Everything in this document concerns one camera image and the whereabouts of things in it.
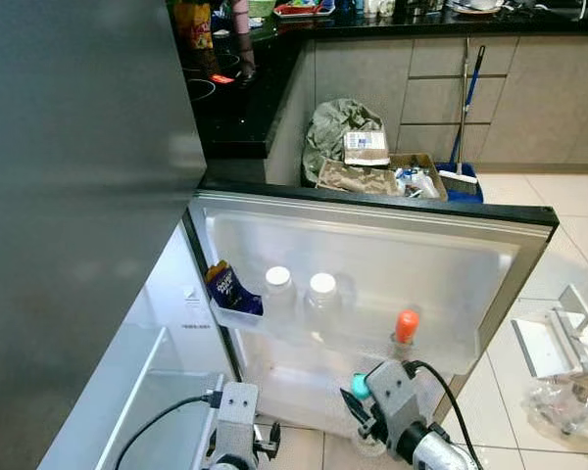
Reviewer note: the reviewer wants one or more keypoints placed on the water bottle teal cap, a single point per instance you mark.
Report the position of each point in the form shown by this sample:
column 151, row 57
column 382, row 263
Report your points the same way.
column 360, row 387

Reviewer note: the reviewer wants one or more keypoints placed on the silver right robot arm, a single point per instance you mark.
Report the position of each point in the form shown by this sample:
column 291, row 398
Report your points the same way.
column 441, row 452

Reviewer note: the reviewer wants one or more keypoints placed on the silver two-door fridge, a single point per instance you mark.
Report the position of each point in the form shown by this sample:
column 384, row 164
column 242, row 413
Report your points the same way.
column 78, row 196

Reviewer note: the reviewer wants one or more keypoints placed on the orange cap bottle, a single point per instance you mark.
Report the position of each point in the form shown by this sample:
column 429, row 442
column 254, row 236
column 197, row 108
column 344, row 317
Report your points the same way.
column 406, row 328

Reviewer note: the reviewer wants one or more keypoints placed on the white cap jar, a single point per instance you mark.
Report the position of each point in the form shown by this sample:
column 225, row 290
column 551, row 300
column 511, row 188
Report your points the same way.
column 278, row 289
column 322, row 294

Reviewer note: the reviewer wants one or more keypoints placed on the blue snack bag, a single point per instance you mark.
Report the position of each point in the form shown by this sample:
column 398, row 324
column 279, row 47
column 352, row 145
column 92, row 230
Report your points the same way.
column 230, row 289

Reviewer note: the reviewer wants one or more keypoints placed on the clear plastic bag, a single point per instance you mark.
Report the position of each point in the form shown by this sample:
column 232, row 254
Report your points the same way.
column 563, row 411

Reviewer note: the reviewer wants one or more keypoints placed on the blue dustpan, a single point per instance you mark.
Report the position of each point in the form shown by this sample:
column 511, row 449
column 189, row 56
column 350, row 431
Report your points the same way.
column 461, row 193

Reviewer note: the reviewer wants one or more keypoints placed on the cardboard box with cleaning bottles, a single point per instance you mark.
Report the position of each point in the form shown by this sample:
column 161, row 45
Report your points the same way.
column 416, row 181

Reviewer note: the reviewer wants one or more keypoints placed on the brown pulp packaging tray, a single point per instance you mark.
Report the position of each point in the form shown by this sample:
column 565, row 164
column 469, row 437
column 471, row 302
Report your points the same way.
column 358, row 179

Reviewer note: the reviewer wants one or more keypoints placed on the brown parcel with white label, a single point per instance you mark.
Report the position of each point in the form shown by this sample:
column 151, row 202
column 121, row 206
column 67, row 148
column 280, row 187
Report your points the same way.
column 367, row 147

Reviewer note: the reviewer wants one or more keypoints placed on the grey-green plastic bag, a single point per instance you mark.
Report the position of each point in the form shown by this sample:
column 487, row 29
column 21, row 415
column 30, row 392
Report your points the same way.
column 328, row 122

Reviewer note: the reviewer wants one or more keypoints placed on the black kitchen countertop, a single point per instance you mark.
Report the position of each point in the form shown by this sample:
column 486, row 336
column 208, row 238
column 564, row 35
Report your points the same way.
column 235, row 117

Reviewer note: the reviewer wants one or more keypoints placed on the grey kitchen counter cabinet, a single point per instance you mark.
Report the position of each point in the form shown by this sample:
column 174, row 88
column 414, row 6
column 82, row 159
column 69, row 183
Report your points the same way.
column 529, row 108

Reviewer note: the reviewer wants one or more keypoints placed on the pink tumbler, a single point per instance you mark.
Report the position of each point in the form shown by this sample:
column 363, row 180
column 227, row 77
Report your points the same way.
column 243, row 39

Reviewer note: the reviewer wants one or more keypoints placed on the yellow snack bag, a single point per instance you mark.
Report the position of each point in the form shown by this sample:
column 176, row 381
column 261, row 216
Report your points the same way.
column 193, row 24

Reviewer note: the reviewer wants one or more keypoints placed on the red tray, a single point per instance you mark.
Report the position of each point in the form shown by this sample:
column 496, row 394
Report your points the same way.
column 304, row 9

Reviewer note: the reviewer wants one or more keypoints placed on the white bowl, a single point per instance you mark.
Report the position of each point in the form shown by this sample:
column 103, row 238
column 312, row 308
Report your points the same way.
column 478, row 6

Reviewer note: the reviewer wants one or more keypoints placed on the green plastic basket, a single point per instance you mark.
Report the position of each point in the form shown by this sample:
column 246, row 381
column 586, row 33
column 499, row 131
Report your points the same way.
column 261, row 7

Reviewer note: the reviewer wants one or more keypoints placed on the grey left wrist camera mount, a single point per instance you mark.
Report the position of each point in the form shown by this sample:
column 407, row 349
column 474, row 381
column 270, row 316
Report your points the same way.
column 237, row 416

